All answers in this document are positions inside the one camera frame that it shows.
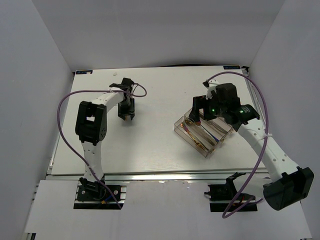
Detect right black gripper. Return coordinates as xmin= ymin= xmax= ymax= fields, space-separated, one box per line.
xmin=188 ymin=94 xmax=226 ymax=123

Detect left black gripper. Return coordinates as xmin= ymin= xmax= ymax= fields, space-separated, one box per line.
xmin=117 ymin=97 xmax=135 ymax=120

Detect black knife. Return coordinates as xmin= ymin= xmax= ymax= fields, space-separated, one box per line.
xmin=209 ymin=122 xmax=232 ymax=135

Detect gold fork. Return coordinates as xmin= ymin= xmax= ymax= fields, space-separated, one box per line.
xmin=180 ymin=123 xmax=205 ymax=150

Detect iridescent purple spoon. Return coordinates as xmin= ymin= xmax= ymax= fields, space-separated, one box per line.
xmin=195 ymin=121 xmax=224 ymax=142

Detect black spoon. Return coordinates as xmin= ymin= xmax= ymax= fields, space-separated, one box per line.
xmin=184 ymin=119 xmax=219 ymax=146

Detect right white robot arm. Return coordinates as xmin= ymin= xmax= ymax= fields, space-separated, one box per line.
xmin=189 ymin=80 xmax=314 ymax=211

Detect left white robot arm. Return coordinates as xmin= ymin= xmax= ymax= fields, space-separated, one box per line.
xmin=75 ymin=78 xmax=135 ymax=200

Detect clear four-slot utensil organizer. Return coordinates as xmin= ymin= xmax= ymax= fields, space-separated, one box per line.
xmin=174 ymin=109 xmax=234 ymax=158

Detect right blue corner sticker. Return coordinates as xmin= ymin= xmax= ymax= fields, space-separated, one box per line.
xmin=223 ymin=65 xmax=241 ymax=70

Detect blue corner sticker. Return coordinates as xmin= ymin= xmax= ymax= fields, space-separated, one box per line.
xmin=75 ymin=70 xmax=93 ymax=75
xmin=223 ymin=65 xmax=241 ymax=70

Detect left blue corner sticker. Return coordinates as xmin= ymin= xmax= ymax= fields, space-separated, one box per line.
xmin=75 ymin=70 xmax=93 ymax=75

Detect aluminium table rail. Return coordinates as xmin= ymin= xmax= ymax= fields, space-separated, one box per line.
xmin=45 ymin=169 xmax=269 ymax=182

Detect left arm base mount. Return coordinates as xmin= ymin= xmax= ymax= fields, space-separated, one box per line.
xmin=73 ymin=183 xmax=127 ymax=210

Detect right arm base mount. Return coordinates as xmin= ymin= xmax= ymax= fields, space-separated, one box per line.
xmin=204 ymin=184 xmax=258 ymax=213

